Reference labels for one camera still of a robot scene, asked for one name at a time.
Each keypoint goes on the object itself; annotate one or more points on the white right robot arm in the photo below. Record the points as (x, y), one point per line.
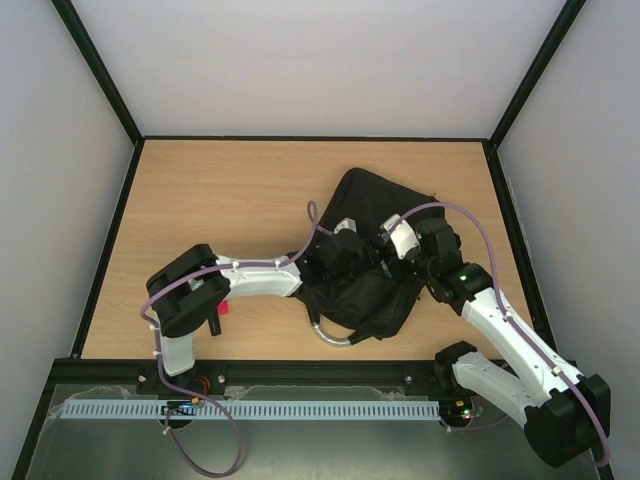
(562, 412)

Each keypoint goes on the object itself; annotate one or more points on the pink black highlighter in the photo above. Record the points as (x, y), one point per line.
(223, 308)

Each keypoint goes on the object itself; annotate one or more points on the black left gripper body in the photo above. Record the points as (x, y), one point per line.
(359, 264)

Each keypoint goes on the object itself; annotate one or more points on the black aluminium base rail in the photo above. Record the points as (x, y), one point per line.
(415, 378)

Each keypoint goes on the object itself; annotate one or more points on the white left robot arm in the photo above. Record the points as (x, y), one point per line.
(186, 293)

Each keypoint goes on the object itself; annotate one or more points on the black student backpack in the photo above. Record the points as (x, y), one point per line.
(374, 305)

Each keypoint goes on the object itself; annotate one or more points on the blue black highlighter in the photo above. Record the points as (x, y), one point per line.
(214, 324)

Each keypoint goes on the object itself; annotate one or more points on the teal white glue stick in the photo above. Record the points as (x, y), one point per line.
(194, 284)

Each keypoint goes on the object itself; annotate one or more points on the light blue cable duct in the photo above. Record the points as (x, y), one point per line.
(240, 410)

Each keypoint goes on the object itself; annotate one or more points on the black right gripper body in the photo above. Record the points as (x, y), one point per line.
(388, 257)

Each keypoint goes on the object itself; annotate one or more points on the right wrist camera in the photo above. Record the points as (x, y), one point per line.
(401, 235)

